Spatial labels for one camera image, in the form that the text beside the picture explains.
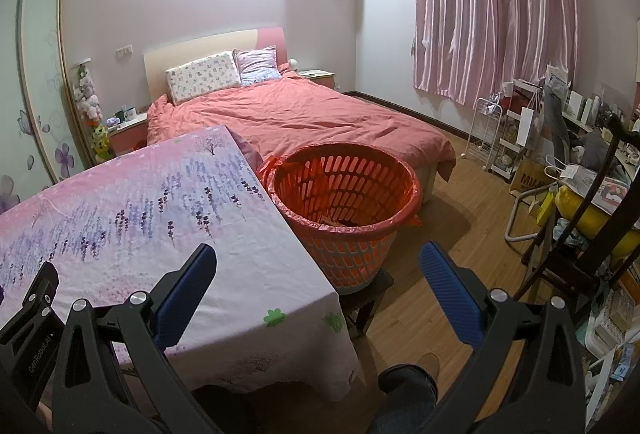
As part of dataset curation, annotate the floral print pillow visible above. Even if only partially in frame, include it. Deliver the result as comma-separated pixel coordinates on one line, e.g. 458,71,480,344
166,50,242,105

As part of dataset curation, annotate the orange plastic basket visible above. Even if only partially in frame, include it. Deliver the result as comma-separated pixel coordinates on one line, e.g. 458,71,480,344
267,143,423,296

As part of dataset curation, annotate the white plastic basket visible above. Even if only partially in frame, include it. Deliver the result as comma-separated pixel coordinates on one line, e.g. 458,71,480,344
585,304,631,365

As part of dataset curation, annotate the green plush toy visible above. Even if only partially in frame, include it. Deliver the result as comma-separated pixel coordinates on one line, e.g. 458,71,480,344
91,124,115,160

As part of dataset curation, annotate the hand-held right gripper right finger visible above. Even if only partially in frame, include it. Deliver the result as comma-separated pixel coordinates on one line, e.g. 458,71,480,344
419,241,586,434

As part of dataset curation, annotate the coral duvet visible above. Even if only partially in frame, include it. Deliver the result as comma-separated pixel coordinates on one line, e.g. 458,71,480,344
146,75,457,180

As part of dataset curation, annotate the pink nightstand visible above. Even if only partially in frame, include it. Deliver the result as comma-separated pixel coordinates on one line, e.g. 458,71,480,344
298,69,336,90

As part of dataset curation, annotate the tan slipper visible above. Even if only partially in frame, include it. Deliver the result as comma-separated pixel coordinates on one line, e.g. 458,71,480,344
416,351,441,377

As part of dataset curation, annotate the white storage cart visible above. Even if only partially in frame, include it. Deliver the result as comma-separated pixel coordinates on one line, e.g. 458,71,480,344
492,82,546,180

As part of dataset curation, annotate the grey office chair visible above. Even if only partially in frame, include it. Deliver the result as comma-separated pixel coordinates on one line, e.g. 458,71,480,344
542,84,573,175

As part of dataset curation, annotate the striped purple pillow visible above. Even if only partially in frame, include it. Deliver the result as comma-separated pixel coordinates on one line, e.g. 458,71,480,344
232,45,283,88

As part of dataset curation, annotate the white paper bag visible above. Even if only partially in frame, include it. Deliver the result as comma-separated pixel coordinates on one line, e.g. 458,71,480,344
516,107,545,147

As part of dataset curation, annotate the brown paper bag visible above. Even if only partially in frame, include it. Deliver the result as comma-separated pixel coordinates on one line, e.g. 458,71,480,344
509,157,553,202

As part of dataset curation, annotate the dark wooden stool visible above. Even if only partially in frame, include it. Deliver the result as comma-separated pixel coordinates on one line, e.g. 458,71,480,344
340,271,396,340

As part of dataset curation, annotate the pink striped curtain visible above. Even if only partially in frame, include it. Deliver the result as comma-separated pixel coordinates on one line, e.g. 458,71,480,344
410,0,581,108

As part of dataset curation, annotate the flower print sliding wardrobe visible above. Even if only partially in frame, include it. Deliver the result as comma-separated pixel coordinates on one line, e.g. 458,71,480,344
0,0,96,215

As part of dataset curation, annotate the cream and pink headboard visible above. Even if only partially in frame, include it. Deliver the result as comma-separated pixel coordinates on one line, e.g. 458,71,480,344
143,27,290,100

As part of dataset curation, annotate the white wire rack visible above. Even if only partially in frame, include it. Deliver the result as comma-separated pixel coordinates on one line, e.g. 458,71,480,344
462,97,506,171

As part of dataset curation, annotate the orange nightstand with cups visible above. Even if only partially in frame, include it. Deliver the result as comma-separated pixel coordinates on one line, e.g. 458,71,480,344
107,111,150,155

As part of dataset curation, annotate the yellow cushion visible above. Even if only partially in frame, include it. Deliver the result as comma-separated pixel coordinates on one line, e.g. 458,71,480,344
555,187,640,257

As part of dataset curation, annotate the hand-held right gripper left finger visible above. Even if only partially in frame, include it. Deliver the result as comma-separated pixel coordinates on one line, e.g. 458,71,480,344
50,243,221,434

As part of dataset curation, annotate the hanging plush toy string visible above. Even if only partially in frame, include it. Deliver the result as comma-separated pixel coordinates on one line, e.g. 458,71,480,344
72,58,105,125

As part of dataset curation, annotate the cluttered white desk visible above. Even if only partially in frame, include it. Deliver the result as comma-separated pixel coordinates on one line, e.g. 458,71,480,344
545,64,640,175

